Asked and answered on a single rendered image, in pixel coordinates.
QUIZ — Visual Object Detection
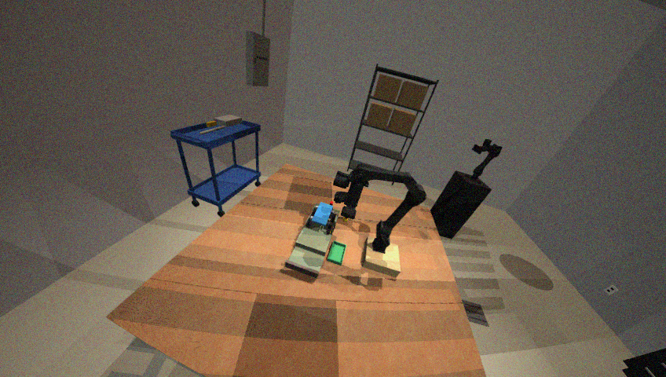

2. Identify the green tray floor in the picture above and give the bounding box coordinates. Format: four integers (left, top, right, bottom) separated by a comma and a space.
329, 243, 345, 262

